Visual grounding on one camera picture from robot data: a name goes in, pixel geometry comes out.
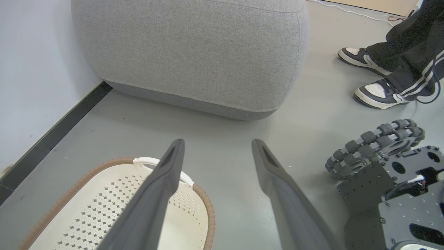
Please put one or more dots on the black baseboard strip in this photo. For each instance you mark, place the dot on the black baseboard strip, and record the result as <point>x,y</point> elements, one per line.
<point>52,139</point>

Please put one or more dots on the black striped track trousers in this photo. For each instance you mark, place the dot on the black striped track trousers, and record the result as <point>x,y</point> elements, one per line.
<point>412,45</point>

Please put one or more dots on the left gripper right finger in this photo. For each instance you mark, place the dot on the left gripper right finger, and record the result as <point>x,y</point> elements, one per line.
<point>291,215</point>

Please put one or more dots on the black white sneaker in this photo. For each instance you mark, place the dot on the black white sneaker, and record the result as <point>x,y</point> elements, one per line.
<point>374,93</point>
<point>357,57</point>

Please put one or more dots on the black omni roller wheel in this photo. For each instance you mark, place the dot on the black omni roller wheel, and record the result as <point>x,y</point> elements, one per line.
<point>367,146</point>

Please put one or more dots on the grey fabric sofa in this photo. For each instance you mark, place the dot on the grey fabric sofa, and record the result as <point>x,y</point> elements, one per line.
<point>190,52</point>

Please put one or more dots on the beige perforated laundry basket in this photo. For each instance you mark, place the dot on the beige perforated laundry basket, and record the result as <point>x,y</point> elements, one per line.
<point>104,194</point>

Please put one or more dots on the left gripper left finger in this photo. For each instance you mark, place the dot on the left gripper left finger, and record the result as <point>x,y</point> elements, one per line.
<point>149,208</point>

